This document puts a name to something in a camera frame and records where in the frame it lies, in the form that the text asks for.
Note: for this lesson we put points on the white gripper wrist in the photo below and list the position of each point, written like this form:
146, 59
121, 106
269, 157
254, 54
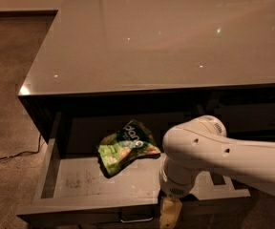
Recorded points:
175, 186

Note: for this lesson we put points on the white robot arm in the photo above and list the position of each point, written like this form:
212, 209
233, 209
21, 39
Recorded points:
201, 145

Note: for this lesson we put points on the grey drawer cabinet counter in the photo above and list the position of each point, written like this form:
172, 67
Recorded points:
121, 57

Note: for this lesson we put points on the green snack bag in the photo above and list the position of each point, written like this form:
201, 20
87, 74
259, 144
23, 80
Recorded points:
118, 150

